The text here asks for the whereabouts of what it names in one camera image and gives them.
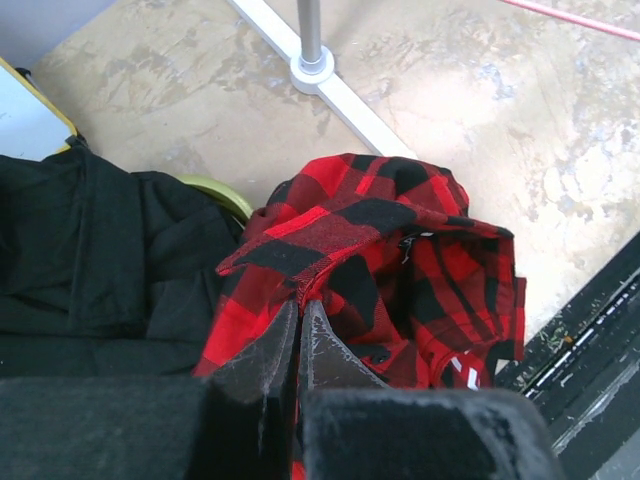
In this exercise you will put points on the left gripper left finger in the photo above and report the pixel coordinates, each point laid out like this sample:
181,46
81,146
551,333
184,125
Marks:
268,365

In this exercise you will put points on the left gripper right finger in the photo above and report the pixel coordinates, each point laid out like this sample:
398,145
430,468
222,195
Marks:
325,360

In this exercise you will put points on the red black plaid shirt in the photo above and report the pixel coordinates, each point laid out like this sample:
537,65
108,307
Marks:
423,294

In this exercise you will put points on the single pink hanger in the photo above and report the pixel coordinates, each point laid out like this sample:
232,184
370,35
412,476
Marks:
575,19

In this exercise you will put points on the green laundry basket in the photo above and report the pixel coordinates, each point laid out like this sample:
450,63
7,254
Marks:
223,194

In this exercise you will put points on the black garment pile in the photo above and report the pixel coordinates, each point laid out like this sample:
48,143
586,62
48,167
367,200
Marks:
105,272

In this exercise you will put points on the white clothes rack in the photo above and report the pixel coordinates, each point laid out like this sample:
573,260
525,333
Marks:
312,70

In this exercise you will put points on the white whiteboard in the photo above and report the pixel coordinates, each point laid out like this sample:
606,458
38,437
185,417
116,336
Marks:
31,127

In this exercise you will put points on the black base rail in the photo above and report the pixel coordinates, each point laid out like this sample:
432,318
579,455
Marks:
562,361

